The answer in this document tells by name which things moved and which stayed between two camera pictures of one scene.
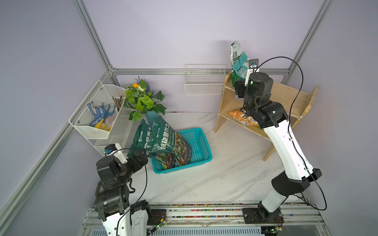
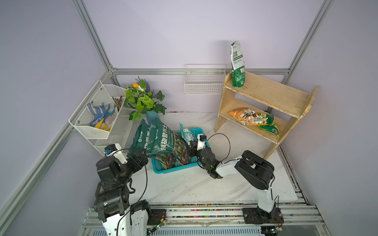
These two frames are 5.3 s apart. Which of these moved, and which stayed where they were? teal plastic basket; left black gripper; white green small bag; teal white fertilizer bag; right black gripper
Moved: teal white fertilizer bag; right black gripper
Stayed: white green small bag; teal plastic basket; left black gripper
